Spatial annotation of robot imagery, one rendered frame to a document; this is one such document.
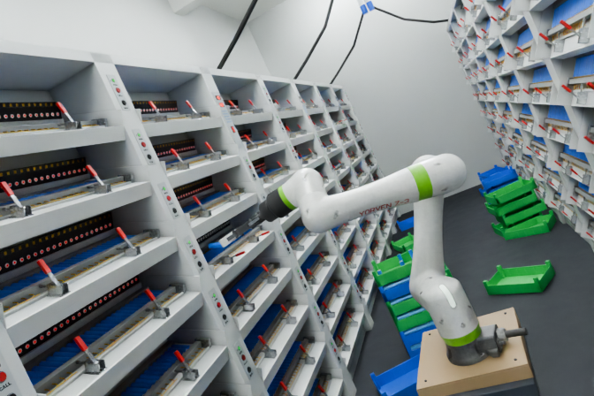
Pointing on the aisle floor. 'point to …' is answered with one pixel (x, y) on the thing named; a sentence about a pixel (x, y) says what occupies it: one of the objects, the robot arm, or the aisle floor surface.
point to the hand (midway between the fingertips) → (230, 238)
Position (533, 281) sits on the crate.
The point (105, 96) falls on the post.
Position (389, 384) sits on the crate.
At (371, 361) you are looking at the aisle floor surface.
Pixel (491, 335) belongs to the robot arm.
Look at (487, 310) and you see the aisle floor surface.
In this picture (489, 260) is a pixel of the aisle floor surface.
